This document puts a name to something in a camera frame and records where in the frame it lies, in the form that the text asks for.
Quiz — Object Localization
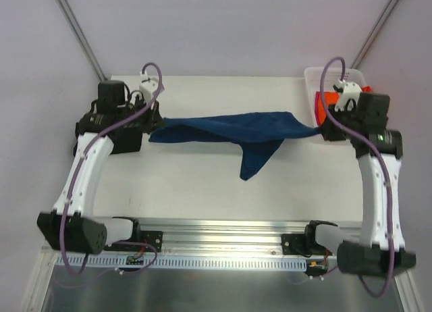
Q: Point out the blue t shirt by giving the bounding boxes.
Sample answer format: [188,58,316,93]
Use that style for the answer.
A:
[149,111,319,181]

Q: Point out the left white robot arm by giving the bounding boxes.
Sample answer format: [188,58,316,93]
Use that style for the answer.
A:
[36,76,164,254]

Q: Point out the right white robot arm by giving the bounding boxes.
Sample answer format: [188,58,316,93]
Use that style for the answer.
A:
[302,90,416,278]

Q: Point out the orange t shirt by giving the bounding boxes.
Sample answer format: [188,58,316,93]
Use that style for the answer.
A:
[321,85,372,122]

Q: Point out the folded black t shirt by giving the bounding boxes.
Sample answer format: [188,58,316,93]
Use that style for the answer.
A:
[72,128,143,155]

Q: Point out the white plastic basket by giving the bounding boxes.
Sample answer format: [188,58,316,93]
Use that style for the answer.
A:
[304,67,371,127]

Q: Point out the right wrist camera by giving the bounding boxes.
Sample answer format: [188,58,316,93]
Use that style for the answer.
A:
[333,80,362,111]

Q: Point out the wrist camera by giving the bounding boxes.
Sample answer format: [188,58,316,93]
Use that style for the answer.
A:
[138,73,165,103]
[333,80,362,111]

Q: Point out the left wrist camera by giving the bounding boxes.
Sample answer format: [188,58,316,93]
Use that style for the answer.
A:
[138,73,165,103]

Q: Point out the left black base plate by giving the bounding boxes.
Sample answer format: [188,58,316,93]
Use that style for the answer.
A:
[104,230,163,253]

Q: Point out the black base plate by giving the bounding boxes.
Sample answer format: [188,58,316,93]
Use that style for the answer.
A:
[280,233,342,258]
[104,230,163,253]

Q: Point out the aluminium mounting rail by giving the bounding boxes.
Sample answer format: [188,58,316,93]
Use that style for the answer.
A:
[36,213,306,257]

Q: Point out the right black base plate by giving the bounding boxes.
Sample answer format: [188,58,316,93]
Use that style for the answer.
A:
[280,233,342,258]

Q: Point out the white slotted cable duct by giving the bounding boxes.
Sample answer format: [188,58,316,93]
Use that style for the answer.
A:
[55,254,308,271]

